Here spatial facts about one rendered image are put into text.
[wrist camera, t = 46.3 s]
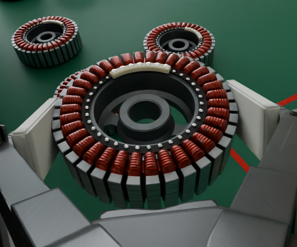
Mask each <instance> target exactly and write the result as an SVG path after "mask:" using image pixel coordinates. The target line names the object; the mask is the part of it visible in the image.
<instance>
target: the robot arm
mask: <svg viewBox="0 0 297 247"><path fill-rule="evenodd" d="M226 82H227V83H228V85H229V86H230V88H231V91H230V92H233V95H234V97H235V102H236V103H237V105H238V123H237V128H236V132H235V133H236V134H237V135H238V136H239V138H240V139H241V140H242V141H243V142H244V143H245V144H246V146H247V147H248V148H249V149H250V150H251V151H252V152H253V153H254V154H255V156H256V157H257V158H258V159H259V160H260V163H259V165H258V167H255V166H251V167H250V169H249V171H248V173H247V174H246V176H245V178H244V180H243V182H242V184H241V186H240V188H239V190H238V192H237V194H236V196H235V198H234V200H233V201H232V203H231V205H230V207H226V206H218V204H217V202H216V200H215V199H206V200H197V201H188V202H184V203H181V204H177V205H173V206H170V207H166V208H162V209H139V208H125V209H115V210H106V211H101V212H100V216H99V219H97V220H94V221H89V220H88V219H87V217H86V216H85V215H84V214H83V213H82V212H81V211H80V210H79V209H78V208H77V207H76V206H75V204H74V203H73V202H72V201H71V200H70V199H69V198H68V197H67V196H66V195H65V194H64V193H63V192H62V190H61V189H60V188H58V187H56V188H53V189H51V190H50V188H49V187H48V186H47V185H46V184H45V183H44V179H45V177H46V175H47V173H48V172H49V170H50V168H51V166H52V164H53V162H54V160H55V159H56V157H57V155H58V153H59V151H60V150H59V148H58V146H57V143H56V141H55V139H54V136H53V130H52V126H51V123H52V121H53V118H52V116H53V110H54V109H55V107H54V105H55V103H56V101H57V99H58V98H49V99H48V100H47V101H46V102H45V103H44V104H43V105H42V106H41V107H40V108H39V109H38V110H36V111H35V112H34V113H33V114H32V115H31V116H30V117H29V118H28V119H27V120H26V121H25V122H24V123H23V124H22V125H20V126H19V127H18V128H17V129H16V130H14V131H12V132H11V133H10V134H8V135H7V132H6V128H5V126H4V125H2V124H0V213H1V216H2V218H3V220H4V222H5V225H6V227H7V229H8V232H9V234H10V236H11V238H12V241H13V243H14V245H15V247H297V109H293V110H288V109H286V108H284V107H282V106H281V105H279V104H277V103H273V102H271V101H269V100H268V99H266V98H264V97H263V96H261V95H259V94H257V93H256V92H254V91H252V90H251V89H249V88H247V87H246V86H244V85H242V84H240V83H239V82H237V81H235V80H226Z"/></svg>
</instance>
